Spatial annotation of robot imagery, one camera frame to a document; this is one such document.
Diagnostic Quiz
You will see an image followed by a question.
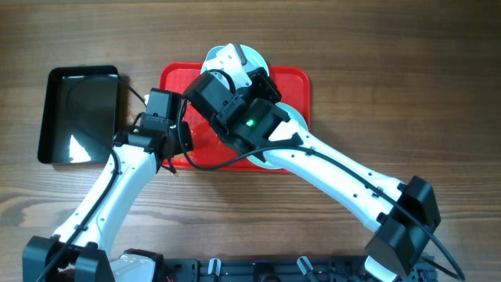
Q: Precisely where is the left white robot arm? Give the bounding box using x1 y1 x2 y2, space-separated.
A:
22 121 193 281

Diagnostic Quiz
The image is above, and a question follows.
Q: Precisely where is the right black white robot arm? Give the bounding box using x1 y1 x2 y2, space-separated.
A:
189 43 441 281

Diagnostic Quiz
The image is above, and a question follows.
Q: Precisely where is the red plastic tray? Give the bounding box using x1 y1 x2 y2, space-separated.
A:
160 62 312 166

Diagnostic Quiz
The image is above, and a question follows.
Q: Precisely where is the black water tray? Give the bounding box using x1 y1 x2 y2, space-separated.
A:
38 65 120 165

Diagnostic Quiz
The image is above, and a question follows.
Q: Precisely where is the top light blue plate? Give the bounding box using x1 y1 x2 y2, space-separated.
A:
200 44 269 74

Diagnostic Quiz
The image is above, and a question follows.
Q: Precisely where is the light blue plate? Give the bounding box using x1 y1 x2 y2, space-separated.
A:
247 102 308 170
200 44 269 74

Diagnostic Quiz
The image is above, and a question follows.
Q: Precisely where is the right light blue plate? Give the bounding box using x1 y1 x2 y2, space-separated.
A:
247 102 308 170

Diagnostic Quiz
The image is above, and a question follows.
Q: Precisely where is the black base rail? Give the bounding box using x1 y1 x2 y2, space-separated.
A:
162 255 438 282

